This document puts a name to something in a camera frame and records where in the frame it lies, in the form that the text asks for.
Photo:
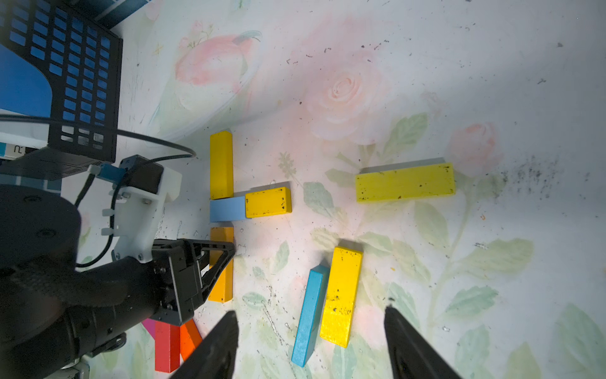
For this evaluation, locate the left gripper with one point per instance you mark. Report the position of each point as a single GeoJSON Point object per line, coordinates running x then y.
{"type": "Point", "coordinates": [188, 270]}

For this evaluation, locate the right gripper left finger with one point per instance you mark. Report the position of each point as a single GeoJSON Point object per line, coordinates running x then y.
{"type": "Point", "coordinates": [215, 357]}

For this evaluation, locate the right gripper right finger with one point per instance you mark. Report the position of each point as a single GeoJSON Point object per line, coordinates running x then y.
{"type": "Point", "coordinates": [411, 356]}

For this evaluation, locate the orange-yellow long block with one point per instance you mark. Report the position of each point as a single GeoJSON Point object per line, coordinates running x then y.
{"type": "Point", "coordinates": [222, 292]}

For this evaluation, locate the light blue short block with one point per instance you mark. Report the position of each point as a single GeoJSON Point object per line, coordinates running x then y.
{"type": "Point", "coordinates": [227, 210]}

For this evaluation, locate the small yellow short block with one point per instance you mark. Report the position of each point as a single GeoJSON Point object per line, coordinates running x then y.
{"type": "Point", "coordinates": [270, 202]}

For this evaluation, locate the teal long block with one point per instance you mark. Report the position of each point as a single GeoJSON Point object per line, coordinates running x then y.
{"type": "Point", "coordinates": [311, 311]}

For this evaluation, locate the lemon yellow long block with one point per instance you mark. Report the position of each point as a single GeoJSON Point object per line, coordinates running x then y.
{"type": "Point", "coordinates": [403, 182]}

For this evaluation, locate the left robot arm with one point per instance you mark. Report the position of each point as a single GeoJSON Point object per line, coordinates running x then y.
{"type": "Point", "coordinates": [52, 314]}

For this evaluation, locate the orange block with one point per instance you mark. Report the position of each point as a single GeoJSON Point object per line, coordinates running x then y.
{"type": "Point", "coordinates": [190, 339]}

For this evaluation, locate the red block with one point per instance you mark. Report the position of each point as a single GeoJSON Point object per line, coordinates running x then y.
{"type": "Point", "coordinates": [167, 343]}

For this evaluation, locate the magenta block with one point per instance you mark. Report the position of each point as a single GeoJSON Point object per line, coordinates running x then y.
{"type": "Point", "coordinates": [150, 326]}

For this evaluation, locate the bright yellow long block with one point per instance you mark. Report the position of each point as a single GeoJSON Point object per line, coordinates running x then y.
{"type": "Point", "coordinates": [337, 319]}

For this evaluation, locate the floral table mat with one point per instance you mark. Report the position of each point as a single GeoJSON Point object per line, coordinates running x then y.
{"type": "Point", "coordinates": [506, 279]}

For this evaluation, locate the black mesh file basket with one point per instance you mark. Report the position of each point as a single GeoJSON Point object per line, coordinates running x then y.
{"type": "Point", "coordinates": [71, 76]}

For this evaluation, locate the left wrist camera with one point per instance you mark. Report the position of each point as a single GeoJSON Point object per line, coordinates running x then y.
{"type": "Point", "coordinates": [141, 188]}

